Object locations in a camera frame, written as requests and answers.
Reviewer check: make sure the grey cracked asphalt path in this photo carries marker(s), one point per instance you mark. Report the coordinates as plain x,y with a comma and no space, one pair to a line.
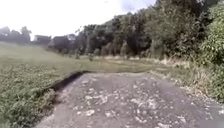
126,100

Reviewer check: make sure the wood of dense trees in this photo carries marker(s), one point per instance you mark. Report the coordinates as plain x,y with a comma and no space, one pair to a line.
166,30

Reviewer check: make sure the dry grass verge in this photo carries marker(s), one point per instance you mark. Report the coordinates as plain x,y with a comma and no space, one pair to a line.
200,78

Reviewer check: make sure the mown grass field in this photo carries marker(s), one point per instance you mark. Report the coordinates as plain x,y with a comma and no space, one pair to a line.
23,76

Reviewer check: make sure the distant row of trees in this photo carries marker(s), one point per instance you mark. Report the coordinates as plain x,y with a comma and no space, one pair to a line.
16,36

